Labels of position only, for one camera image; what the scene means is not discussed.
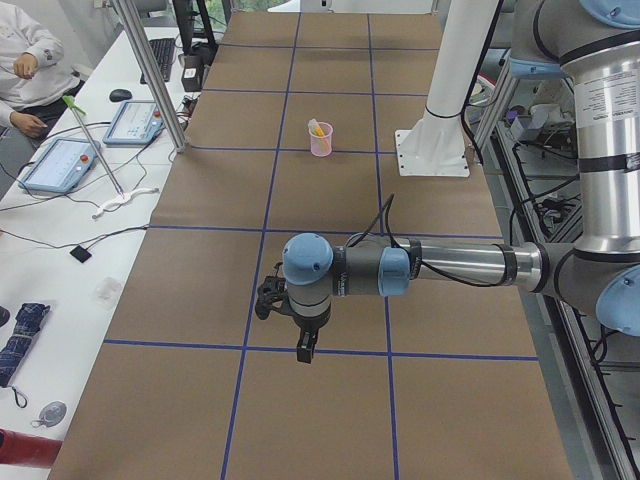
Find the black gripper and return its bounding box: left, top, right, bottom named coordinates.
left=293, top=308, right=331, bottom=363

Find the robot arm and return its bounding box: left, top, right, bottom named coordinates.
left=255, top=1, right=639, bottom=363

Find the pink mesh pen holder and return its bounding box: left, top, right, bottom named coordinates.
left=308, top=119, right=333, bottom=157

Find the brown paper table mat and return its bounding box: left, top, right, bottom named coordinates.
left=51, top=13, right=572, bottom=479

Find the small black box device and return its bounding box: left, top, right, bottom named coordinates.
left=69, top=245, right=92, bottom=263

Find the far teach pendant tablet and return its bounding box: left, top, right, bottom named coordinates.
left=103, top=100, right=164, bottom=147

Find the teach pendant tablet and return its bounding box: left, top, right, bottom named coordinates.
left=103, top=100, right=164, bottom=147
left=18, top=138, right=100, bottom=194

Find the folded blue umbrella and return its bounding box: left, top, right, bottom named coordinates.
left=1, top=303, right=51, bottom=388

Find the near teach pendant tablet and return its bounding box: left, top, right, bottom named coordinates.
left=18, top=138, right=100, bottom=194

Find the red cylinder object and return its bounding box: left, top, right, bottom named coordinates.
left=0, top=429, right=63, bottom=468

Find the black computer mouse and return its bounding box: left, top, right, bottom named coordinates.
left=109, top=89, right=132, bottom=103

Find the black keyboard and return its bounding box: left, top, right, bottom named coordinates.
left=149, top=38, right=177, bottom=83

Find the person in white hoodie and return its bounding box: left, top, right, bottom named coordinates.
left=0, top=0, right=86, bottom=146

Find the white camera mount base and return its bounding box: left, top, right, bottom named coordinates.
left=395, top=0, right=502, bottom=178

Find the aluminium frame post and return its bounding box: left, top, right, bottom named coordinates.
left=112, top=0, right=187, bottom=154

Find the round metal keychain tag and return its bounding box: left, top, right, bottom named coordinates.
left=30, top=400, right=67, bottom=428

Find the green handled reacher grabber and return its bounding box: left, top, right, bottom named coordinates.
left=61, top=94, right=160, bottom=221

